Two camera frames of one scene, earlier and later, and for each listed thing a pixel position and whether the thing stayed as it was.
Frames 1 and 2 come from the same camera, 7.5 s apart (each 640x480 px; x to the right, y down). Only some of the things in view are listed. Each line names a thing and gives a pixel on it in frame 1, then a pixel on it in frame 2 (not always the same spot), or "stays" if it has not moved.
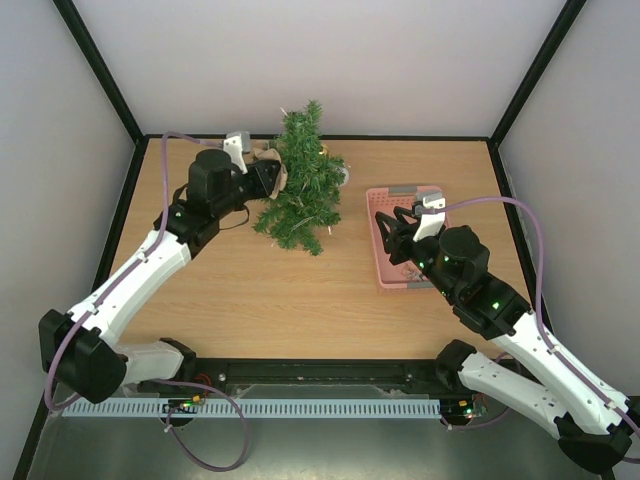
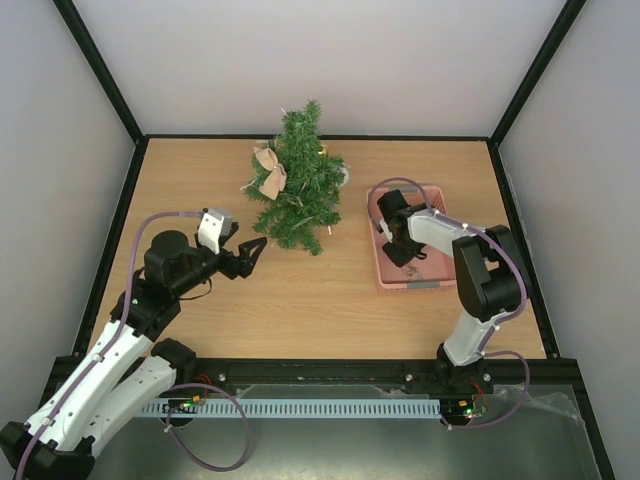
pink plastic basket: [384, 200] stays
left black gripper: [264, 186] to [245, 266]
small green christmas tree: [309, 204] stays
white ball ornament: [346, 178] stays
